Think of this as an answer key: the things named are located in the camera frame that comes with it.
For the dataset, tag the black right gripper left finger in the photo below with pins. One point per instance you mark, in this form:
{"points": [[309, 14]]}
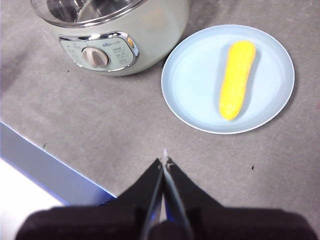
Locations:
{"points": [[100, 222]]}

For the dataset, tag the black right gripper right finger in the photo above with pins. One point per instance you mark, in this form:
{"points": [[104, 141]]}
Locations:
{"points": [[237, 225]]}

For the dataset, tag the yellow corn cob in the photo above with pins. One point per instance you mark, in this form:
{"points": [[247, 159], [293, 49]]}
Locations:
{"points": [[237, 80]]}

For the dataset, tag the blue round plate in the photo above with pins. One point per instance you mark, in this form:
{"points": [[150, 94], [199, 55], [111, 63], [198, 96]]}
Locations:
{"points": [[195, 82]]}

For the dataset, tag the pale green electric steamer pot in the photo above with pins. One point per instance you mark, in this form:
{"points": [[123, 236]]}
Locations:
{"points": [[162, 37]]}

